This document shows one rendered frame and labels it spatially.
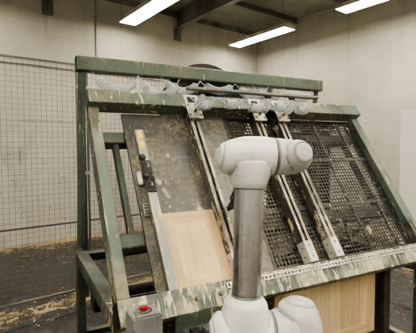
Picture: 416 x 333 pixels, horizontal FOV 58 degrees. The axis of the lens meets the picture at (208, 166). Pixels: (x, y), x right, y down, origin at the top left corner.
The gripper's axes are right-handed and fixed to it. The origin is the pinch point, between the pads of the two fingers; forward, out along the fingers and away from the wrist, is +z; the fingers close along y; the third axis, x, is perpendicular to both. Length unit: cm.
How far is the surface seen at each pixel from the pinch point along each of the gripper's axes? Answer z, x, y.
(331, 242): 2, -63, -29
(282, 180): 3.2, -46.0, 16.2
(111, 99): -2, 56, 74
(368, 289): 39, -113, -56
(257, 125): 2, -43, 60
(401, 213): 6, -143, -15
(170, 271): 4, 41, -29
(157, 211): 4.2, 41.2, 3.1
